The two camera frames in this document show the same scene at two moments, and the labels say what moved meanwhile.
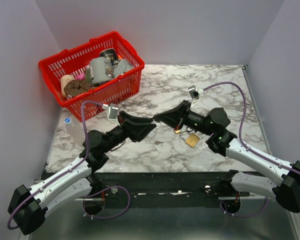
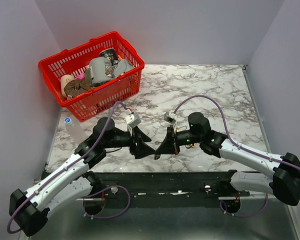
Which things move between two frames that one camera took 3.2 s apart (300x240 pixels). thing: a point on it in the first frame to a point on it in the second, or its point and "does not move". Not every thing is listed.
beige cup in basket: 64,79 does not move
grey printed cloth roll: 101,69 does not move
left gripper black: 137,128 to 142,150
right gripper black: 177,115 to 170,146
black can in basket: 110,53 does not move
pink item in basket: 81,76 does not move
